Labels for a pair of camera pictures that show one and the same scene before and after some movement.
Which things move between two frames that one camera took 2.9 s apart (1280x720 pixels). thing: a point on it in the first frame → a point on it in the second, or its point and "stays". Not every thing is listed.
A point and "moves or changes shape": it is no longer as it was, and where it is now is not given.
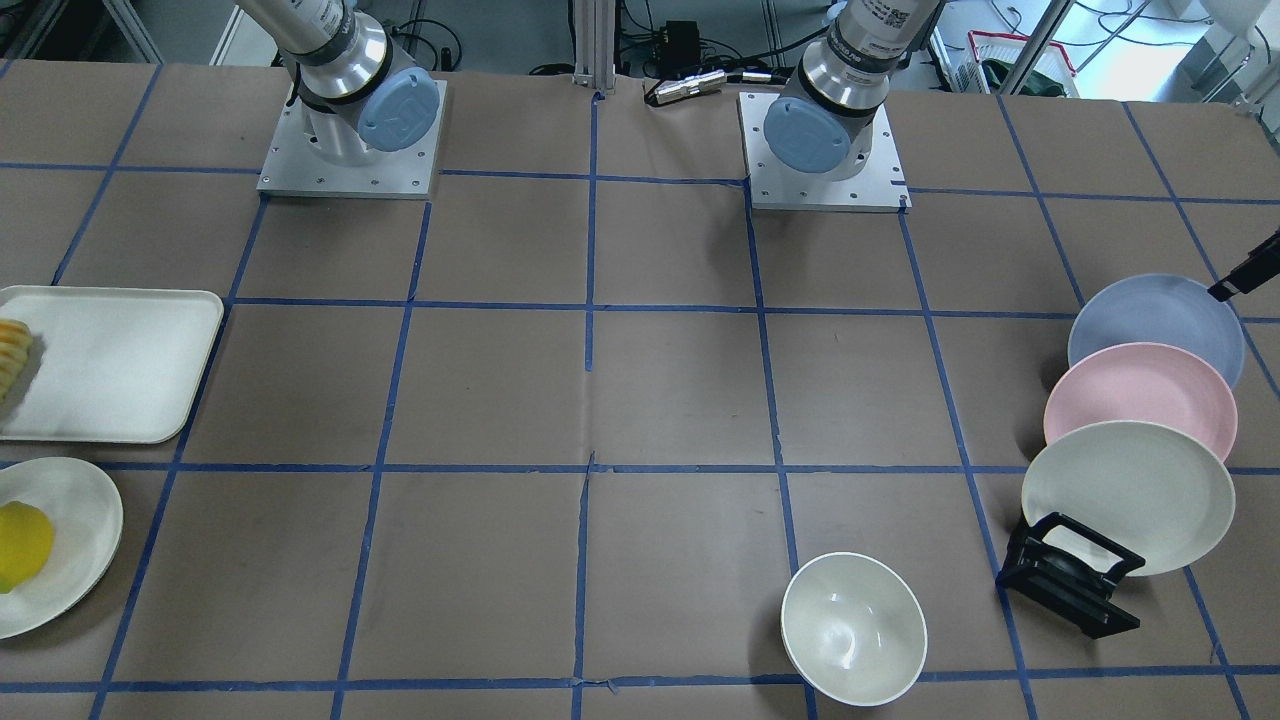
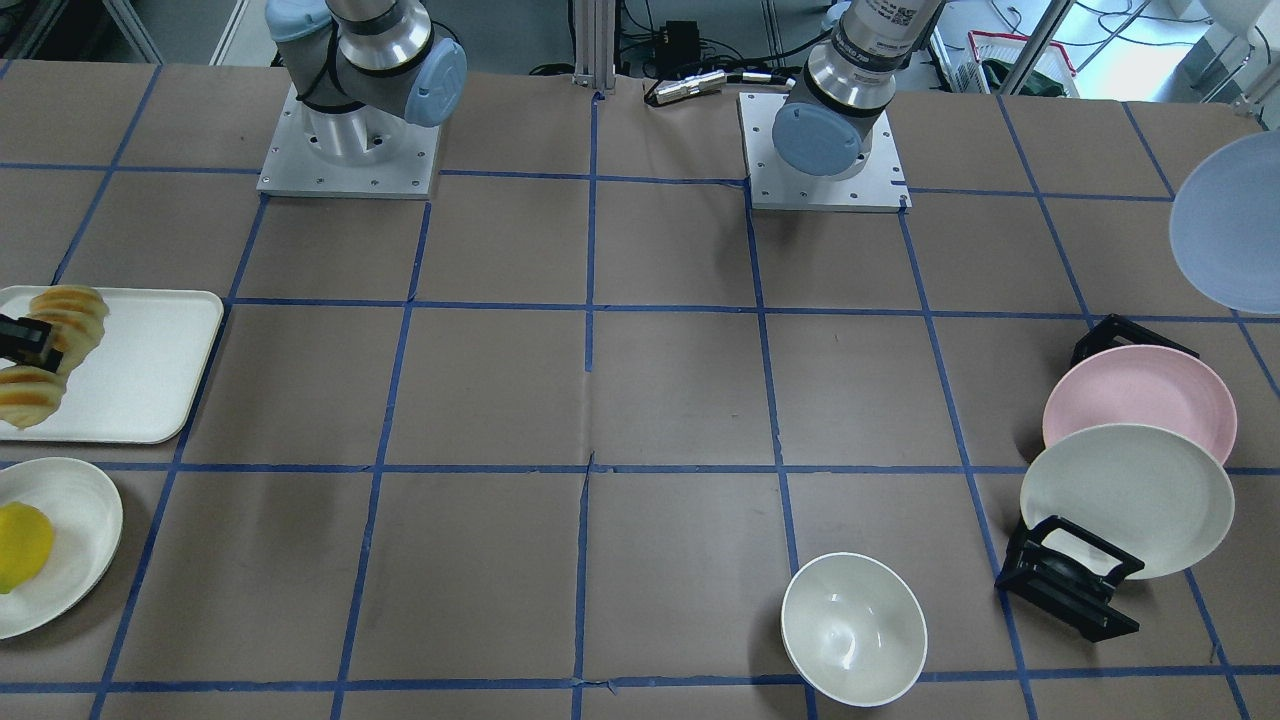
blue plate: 1164,309 → 1225,226
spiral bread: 15,343 moves or changes shape
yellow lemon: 26,543 stays
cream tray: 106,364 stays
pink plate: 1147,383 stays
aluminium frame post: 595,45 stays
